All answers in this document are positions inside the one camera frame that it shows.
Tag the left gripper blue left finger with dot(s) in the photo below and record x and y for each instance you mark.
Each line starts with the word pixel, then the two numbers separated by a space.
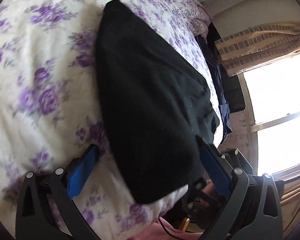
pixel 79 170

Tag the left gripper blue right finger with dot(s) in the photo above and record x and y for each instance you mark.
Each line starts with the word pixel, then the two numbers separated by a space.
pixel 212 162

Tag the black pants with smiley patch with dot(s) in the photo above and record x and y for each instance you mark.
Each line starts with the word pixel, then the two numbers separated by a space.
pixel 154 106

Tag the pink sleeved right forearm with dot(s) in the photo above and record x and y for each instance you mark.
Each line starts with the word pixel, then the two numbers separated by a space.
pixel 164 231

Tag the purple floral bed sheet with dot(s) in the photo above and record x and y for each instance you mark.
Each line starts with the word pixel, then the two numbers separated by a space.
pixel 49 108

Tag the beige brick pattern curtain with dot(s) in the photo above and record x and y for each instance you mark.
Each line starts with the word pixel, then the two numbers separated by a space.
pixel 257 46

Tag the dark blue cloth beside bed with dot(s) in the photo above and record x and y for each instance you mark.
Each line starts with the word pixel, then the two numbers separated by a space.
pixel 228 89

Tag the window frame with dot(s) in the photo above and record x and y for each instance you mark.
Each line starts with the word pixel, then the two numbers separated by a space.
pixel 272 98

